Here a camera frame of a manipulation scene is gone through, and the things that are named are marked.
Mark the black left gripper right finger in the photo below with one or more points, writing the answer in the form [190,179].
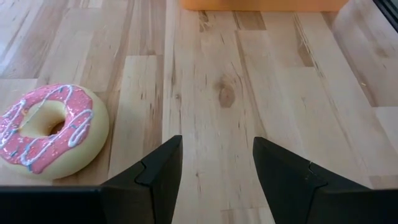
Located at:
[295,193]

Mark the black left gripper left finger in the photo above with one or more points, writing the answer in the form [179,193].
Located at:
[155,193]

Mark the pink frosted donut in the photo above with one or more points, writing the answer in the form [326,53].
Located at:
[77,140]

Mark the orange plastic bin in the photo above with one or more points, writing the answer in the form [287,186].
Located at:
[264,4]

